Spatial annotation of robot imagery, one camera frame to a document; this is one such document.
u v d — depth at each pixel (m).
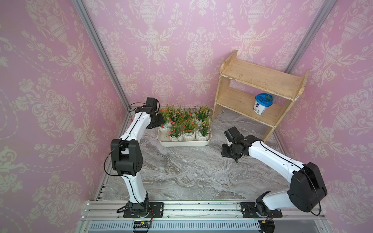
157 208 0.75
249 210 0.73
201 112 0.97
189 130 0.90
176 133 0.92
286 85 0.73
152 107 0.74
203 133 0.94
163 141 0.97
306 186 0.42
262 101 0.82
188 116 0.99
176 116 0.94
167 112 0.97
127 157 0.50
